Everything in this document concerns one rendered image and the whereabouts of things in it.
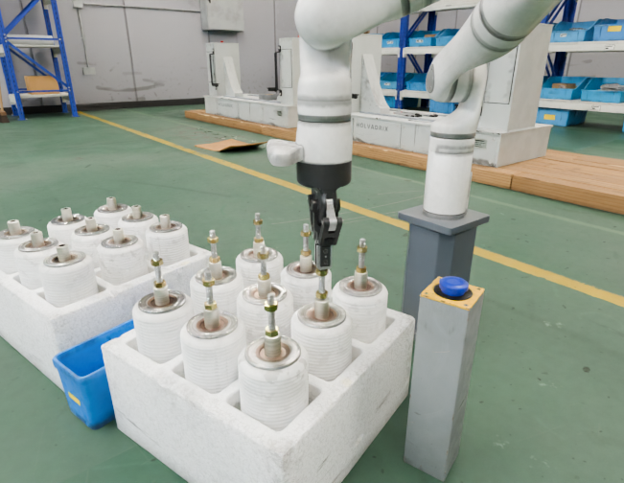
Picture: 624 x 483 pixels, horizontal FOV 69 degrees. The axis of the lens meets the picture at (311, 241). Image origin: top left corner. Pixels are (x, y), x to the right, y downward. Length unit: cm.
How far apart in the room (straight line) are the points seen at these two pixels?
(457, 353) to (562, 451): 33
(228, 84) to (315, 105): 463
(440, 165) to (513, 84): 173
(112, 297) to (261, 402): 48
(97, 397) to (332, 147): 61
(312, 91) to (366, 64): 294
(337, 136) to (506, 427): 62
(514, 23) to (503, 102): 194
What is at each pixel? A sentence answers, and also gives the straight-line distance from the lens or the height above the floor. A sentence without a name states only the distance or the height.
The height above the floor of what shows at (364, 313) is 23.
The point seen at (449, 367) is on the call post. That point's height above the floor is 21.
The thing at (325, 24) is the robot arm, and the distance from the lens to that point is 55.
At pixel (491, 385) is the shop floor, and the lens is 104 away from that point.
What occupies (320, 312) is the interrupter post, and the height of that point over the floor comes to 26.
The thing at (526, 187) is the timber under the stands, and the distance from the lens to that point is 252.
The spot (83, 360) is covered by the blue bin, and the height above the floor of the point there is 8.
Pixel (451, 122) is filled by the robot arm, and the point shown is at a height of 50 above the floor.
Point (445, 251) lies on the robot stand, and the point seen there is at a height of 24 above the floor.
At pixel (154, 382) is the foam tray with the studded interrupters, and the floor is 17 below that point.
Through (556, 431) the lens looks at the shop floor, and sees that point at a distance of 98.
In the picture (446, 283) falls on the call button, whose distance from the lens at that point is 66.
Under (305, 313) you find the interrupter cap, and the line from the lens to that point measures 71.
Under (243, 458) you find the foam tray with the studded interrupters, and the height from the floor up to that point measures 14.
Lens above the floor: 62
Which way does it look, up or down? 22 degrees down
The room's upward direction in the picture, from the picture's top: straight up
